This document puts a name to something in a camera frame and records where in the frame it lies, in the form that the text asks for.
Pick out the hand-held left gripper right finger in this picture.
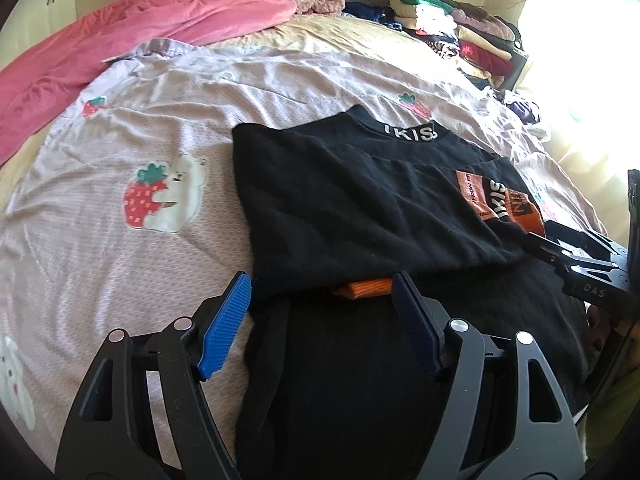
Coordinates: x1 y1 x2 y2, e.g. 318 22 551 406
391 270 586 480

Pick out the person's right hand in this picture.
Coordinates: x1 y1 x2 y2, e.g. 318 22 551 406
586 305 612 361

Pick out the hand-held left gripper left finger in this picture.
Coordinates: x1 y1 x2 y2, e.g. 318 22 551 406
54 270 253 480

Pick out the white bag of clothes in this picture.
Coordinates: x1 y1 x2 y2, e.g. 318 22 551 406
502 89 551 141

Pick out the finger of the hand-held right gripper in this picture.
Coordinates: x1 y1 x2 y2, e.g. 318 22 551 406
520 232 583 283
544 219 628 263

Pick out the cream curtain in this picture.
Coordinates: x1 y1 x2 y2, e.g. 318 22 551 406
480 0 640 176

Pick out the black side table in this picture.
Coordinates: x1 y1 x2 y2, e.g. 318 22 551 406
509 52 529 92

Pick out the pile of folded clothes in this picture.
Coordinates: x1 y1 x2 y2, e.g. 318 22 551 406
387 0 526 91

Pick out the pink quilt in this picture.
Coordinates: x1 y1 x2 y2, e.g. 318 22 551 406
0 0 298 166

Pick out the black long-sleeved sweater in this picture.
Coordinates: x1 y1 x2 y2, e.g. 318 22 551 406
231 105 608 480

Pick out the navy garment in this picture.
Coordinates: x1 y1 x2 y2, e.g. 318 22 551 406
342 1 401 23

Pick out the pink printed blanket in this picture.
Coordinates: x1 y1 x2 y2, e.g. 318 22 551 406
0 37 608 471

